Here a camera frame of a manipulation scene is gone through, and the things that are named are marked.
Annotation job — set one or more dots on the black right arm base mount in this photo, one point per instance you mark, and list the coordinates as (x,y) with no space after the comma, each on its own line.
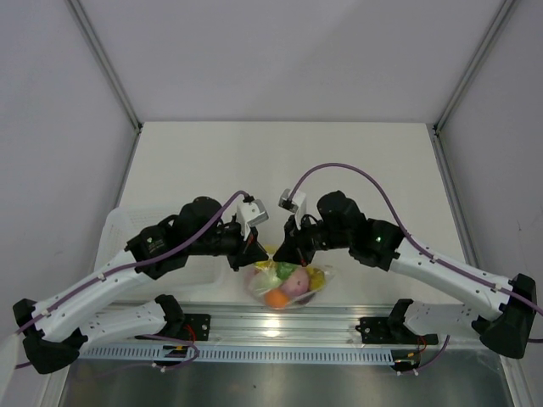
(391,329)

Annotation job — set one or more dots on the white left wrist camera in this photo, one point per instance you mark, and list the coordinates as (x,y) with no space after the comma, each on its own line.
(249,214)

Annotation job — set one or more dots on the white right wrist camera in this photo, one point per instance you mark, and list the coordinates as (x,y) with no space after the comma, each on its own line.
(295,203)

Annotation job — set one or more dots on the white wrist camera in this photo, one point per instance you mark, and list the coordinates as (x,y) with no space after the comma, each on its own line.
(295,203)
(249,214)

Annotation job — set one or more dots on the aluminium table edge rail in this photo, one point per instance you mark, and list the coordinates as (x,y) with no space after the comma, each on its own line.
(255,325)

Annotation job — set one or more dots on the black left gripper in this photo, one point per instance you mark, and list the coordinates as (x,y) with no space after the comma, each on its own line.
(247,252)

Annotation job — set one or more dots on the clear polka dot zip bag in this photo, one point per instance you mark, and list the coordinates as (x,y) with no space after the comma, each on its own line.
(297,302)

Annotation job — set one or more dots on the right aluminium frame post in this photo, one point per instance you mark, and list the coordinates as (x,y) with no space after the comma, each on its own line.
(481,52)

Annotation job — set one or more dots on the orange fruit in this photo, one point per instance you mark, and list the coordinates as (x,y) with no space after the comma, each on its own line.
(276,299)

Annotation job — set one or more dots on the left aluminium frame post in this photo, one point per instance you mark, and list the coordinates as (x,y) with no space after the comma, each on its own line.
(98,51)

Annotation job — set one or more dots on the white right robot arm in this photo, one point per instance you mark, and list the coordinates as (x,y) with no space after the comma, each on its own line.
(496,310)

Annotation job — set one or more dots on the yellow banana bunch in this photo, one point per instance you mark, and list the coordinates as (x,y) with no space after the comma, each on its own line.
(318,277)

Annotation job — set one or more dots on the aluminium frame post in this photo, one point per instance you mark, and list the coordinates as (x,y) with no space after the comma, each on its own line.
(98,51)
(481,52)

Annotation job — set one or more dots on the white slotted cable duct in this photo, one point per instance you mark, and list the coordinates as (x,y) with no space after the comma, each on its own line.
(240,354)

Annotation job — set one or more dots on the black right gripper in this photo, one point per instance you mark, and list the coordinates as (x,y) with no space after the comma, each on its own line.
(294,248)

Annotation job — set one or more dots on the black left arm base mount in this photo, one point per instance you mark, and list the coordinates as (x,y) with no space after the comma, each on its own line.
(186,326)

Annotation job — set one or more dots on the pink peach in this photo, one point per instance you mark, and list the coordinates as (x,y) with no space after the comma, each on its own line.
(297,284)

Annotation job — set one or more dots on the white radish with leaves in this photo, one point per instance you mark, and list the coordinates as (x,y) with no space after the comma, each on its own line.
(268,275)

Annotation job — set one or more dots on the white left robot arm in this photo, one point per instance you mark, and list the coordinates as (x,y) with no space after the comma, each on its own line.
(57,330)

